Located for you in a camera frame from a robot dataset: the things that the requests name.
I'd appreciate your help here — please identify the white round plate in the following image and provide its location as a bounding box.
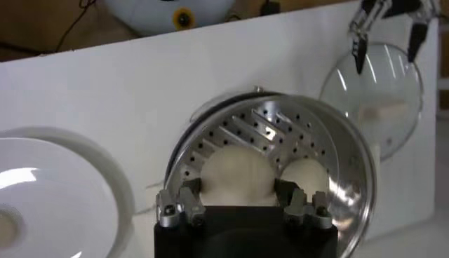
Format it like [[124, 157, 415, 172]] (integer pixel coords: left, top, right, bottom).
[[0, 127, 136, 258]]

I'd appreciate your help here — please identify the white steamed baozi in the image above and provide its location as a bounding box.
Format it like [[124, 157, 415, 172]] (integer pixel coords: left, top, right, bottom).
[[199, 144, 279, 208], [280, 157, 331, 205]]

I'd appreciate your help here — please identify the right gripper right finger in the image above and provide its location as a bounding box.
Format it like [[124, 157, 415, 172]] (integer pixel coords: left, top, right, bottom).
[[274, 178, 334, 229]]

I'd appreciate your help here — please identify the glass lid with cream handle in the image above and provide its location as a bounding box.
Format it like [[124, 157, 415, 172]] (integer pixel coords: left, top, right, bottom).
[[319, 41, 424, 161]]

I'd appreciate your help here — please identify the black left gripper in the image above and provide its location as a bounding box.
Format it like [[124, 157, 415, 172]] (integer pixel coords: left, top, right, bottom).
[[349, 0, 440, 76]]

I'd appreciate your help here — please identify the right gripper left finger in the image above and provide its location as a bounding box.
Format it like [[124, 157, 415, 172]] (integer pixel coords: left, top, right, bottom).
[[156, 178, 208, 229]]

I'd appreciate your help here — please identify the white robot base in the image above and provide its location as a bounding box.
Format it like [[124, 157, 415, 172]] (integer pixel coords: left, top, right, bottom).
[[102, 0, 236, 36]]

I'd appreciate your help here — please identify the thin black floor cable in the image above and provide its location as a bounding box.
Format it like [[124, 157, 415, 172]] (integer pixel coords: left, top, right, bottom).
[[0, 0, 98, 57]]

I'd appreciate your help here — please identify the stainless steel steamer basket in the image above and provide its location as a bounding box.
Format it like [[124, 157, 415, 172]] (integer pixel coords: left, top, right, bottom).
[[163, 92, 379, 258]]

